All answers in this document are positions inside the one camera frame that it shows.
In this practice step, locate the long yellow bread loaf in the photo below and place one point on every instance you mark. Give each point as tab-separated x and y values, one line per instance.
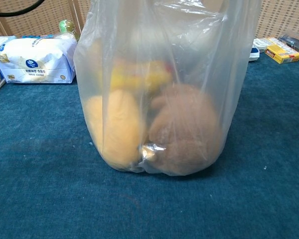
117	129

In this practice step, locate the round brown bread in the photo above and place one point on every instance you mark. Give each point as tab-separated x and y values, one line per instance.
184	129

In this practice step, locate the yellow biscuit box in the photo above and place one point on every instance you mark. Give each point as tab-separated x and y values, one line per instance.
139	77

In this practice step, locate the clear plastic bag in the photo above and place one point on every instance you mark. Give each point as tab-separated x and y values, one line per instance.
189	49

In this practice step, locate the blue tablecloth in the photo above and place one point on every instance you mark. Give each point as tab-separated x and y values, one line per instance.
40	174

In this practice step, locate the green bottle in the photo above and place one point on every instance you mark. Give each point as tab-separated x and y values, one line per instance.
67	26

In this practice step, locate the white blue tissue pack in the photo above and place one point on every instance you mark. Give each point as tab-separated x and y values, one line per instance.
35	62

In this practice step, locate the small white box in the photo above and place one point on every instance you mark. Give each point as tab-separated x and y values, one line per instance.
260	43

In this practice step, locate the blue cookie pack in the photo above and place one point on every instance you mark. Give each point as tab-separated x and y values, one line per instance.
37	36

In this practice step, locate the wicker folding screen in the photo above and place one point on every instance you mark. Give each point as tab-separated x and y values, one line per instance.
40	22

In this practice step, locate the white yellow-edged box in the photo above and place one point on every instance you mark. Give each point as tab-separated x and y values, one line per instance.
276	41

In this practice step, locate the yellow red box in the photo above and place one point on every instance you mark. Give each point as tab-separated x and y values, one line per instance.
284	53

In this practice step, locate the dark toothbrush packet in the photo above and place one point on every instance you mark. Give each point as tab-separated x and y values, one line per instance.
294	41

